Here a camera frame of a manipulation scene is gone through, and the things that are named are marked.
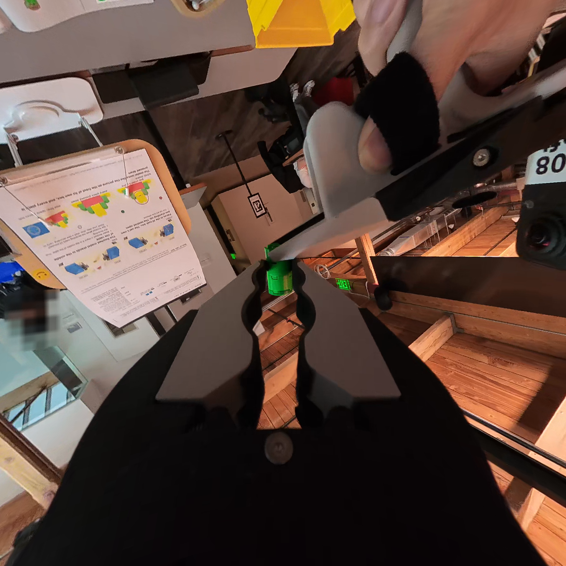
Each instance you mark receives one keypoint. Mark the wooden poster board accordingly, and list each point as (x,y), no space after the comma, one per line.
(174,185)

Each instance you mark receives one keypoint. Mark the black steel beam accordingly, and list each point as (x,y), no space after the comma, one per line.
(464,283)

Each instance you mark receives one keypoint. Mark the white printed poster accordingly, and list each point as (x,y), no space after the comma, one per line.
(110,247)

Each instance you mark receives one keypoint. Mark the grey desk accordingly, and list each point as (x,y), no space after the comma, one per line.
(132,48)

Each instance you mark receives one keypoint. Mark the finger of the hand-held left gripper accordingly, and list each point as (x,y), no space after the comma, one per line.
(340,227)

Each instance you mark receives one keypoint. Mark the person's left hand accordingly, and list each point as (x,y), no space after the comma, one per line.
(477,35)

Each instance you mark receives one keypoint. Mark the black and white marker tag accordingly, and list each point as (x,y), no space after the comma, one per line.
(258,205)

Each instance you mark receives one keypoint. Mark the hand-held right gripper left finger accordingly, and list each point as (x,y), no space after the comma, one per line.
(208,349)

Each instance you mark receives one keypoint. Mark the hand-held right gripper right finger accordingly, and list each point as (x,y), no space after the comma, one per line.
(349,349)

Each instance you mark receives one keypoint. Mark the white chair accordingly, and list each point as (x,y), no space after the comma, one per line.
(44,101)

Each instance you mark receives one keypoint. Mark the black under-desk box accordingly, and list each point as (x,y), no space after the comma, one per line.
(146,82)

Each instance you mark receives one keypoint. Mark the green cylinder toy brick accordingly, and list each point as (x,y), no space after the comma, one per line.
(278,276)

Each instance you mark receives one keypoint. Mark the green exit sign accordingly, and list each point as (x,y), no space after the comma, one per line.
(343,284)

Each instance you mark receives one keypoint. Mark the yellow plastic bin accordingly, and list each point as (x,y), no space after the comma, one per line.
(292,22)

